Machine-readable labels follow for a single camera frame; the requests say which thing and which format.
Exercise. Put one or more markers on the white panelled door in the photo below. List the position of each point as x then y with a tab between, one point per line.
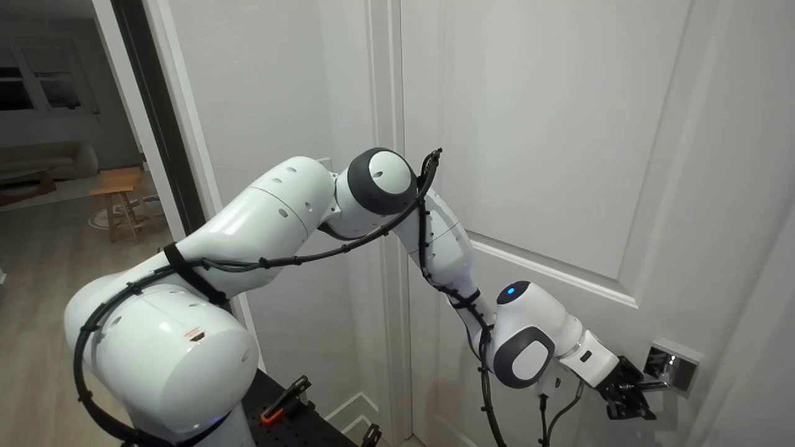
559	155

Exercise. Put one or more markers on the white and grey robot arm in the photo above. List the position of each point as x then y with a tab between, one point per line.
186	347

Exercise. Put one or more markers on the small black clamp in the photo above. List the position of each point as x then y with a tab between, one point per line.
371	435

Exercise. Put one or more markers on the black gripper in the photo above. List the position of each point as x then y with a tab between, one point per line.
613	386

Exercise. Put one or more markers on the dark wooden coffee table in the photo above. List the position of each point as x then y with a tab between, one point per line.
25	185

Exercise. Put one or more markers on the round patterned rug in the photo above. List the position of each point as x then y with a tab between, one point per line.
149	214

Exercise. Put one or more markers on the black clamp with orange tip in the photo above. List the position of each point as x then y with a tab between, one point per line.
284	400

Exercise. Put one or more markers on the window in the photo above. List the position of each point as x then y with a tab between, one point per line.
43	77

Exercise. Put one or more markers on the beige sofa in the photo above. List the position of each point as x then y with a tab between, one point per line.
49	162

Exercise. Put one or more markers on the wooden stool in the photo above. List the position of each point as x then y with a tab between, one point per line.
121	192

